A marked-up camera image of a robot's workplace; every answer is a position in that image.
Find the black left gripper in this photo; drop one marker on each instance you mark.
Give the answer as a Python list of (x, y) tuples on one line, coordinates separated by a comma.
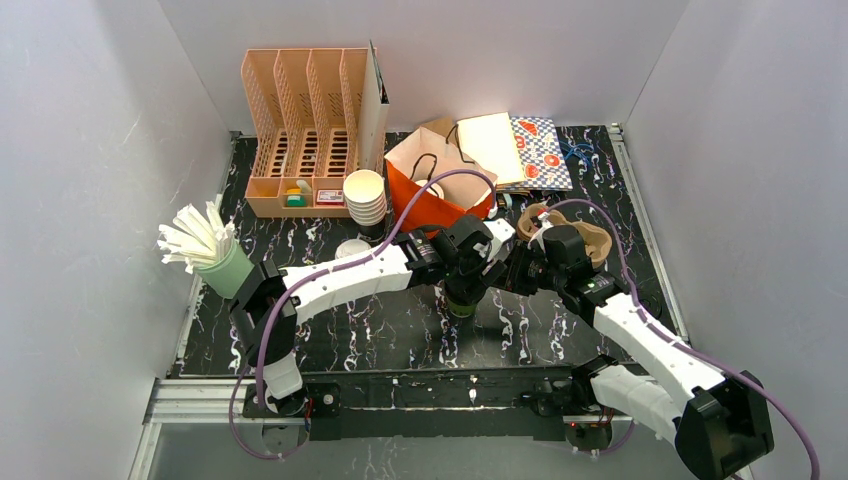
[(462, 295)]

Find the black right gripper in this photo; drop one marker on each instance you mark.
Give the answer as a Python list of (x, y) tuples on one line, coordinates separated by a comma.
[(520, 270)]

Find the brown pulp cup carrier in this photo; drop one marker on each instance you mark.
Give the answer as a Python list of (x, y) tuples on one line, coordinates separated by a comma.
[(597, 241)]

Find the white plastic cup lid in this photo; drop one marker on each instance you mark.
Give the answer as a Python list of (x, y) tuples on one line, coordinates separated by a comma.
[(435, 189)]

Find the orange paper bag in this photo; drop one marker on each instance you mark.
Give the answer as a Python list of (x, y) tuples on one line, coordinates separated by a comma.
[(468, 188)]

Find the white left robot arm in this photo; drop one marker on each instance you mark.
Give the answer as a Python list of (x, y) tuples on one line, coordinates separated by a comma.
[(272, 303)]

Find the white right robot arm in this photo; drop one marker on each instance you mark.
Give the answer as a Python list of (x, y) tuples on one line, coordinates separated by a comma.
[(718, 423)]

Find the blue checkered paper bag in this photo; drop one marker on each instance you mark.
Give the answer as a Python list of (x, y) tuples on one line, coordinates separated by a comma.
[(542, 160)]

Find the white lid stack upper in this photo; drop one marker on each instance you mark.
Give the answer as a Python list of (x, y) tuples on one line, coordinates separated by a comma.
[(351, 247)]

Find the stack of white paper cups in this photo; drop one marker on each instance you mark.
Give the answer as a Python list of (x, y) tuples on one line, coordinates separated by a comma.
[(365, 198)]

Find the blue rubber bands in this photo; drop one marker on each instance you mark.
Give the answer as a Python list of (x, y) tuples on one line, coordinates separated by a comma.
[(582, 151)]

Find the cream paper bag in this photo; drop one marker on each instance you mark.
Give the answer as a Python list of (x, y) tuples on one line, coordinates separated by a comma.
[(489, 141)]

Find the red white staple box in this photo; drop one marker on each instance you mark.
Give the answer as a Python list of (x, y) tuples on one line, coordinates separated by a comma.
[(328, 197)]

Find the translucent white bottle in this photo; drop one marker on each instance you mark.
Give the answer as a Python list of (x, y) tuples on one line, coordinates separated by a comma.
[(304, 186)]

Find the green stamp box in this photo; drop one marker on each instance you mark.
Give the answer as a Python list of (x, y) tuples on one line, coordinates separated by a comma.
[(296, 200)]

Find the pink desk organizer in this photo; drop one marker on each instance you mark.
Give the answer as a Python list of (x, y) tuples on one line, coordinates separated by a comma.
[(320, 115)]

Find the white wrapped straws bundle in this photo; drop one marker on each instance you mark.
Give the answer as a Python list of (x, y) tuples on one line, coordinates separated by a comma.
[(195, 238)]

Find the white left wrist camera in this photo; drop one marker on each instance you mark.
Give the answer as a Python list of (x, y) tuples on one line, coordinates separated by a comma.
[(502, 233)]

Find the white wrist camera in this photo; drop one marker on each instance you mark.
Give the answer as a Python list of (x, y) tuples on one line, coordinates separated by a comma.
[(502, 233), (544, 221)]

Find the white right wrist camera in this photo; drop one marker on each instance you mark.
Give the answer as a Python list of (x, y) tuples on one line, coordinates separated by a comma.
[(544, 221)]

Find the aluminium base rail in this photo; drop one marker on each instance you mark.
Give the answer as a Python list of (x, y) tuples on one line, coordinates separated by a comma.
[(330, 395)]

